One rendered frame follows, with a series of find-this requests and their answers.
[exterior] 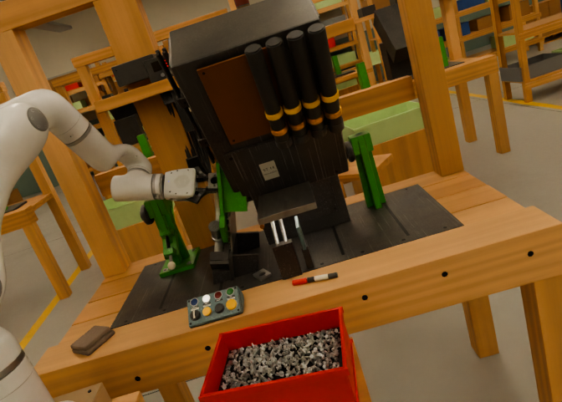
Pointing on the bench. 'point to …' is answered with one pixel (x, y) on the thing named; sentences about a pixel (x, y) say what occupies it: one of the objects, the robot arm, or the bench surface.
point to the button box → (214, 307)
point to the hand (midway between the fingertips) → (212, 184)
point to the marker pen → (314, 278)
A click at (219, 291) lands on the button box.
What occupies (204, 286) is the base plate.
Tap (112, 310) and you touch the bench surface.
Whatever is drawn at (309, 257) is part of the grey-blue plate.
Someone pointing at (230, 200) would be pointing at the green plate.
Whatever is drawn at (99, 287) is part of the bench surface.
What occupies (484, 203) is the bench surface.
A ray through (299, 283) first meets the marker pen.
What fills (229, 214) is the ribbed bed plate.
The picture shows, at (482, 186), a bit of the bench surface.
